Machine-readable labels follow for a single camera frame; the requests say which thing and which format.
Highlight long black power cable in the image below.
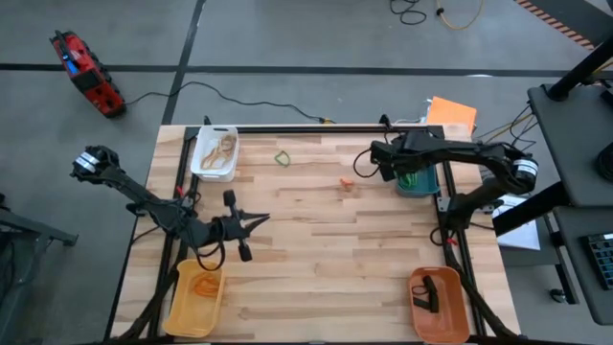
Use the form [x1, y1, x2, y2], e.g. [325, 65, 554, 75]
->
[124, 80, 335, 126]

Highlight white plastic basket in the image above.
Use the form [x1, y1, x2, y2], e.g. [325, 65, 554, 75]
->
[190, 125, 240, 184]

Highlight yellow plastic basket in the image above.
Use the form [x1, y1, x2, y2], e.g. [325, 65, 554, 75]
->
[161, 259, 226, 339]

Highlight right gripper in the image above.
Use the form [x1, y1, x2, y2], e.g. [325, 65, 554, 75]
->
[370, 129, 435, 183]

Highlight black round object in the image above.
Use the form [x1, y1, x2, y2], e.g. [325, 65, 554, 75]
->
[596, 141, 613, 183]

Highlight keyboard with coloured keys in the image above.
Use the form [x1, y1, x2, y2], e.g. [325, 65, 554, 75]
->
[584, 232, 613, 291]

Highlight orange paper sheet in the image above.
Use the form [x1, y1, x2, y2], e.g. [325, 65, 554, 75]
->
[425, 96, 479, 135]

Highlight grey side desk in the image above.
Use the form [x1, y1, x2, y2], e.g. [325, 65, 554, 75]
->
[526, 83, 613, 327]

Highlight black slanted pole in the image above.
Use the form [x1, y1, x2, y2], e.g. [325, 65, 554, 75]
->
[545, 35, 613, 103]

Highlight black metal table frame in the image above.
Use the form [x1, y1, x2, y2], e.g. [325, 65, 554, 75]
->
[105, 114, 518, 345]

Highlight black metal bar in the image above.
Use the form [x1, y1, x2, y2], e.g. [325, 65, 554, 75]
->
[491, 180, 569, 237]

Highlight yellow floor cable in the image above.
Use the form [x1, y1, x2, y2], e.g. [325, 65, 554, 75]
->
[434, 0, 486, 31]

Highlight black mat striped edge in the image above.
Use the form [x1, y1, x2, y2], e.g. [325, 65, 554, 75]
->
[512, 0, 613, 52]

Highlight teal plastic basket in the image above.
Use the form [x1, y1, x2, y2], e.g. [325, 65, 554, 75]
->
[395, 162, 441, 198]

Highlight thin yellow cable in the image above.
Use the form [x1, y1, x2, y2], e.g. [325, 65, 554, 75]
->
[472, 112, 534, 145]

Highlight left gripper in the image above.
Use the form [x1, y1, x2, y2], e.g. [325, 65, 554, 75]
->
[197, 189, 272, 264]

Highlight orange plastic basket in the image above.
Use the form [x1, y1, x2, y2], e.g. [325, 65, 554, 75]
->
[408, 265, 471, 345]

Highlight white paper sheet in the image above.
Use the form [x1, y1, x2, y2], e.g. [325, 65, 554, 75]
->
[491, 203, 542, 251]

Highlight thin black cable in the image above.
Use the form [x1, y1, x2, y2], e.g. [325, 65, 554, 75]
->
[478, 103, 540, 154]

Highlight coiled black cable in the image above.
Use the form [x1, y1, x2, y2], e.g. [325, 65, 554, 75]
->
[389, 0, 428, 26]

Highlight grey metal stand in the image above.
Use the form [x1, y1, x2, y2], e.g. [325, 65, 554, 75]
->
[0, 191, 79, 345]

